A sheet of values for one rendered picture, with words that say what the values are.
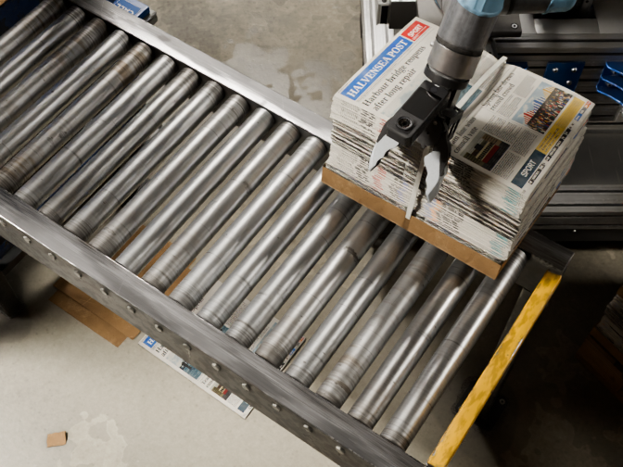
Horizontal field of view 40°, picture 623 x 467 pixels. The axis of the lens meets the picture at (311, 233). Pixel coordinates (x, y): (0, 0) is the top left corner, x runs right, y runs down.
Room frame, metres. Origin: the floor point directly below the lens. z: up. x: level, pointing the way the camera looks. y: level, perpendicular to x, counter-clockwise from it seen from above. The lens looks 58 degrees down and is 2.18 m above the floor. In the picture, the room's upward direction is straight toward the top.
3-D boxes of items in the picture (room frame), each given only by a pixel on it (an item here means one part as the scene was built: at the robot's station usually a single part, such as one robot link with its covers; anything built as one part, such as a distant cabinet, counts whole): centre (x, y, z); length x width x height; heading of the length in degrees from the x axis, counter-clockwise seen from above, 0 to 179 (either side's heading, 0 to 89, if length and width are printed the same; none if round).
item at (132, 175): (1.04, 0.33, 0.77); 0.47 x 0.05 x 0.05; 145
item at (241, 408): (0.98, 0.25, 0.00); 0.37 x 0.28 x 0.01; 55
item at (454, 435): (0.57, -0.32, 0.81); 0.43 x 0.03 x 0.02; 145
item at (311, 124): (1.17, 0.08, 0.74); 1.34 x 0.05 x 0.12; 55
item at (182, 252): (0.92, 0.17, 0.77); 0.47 x 0.05 x 0.05; 145
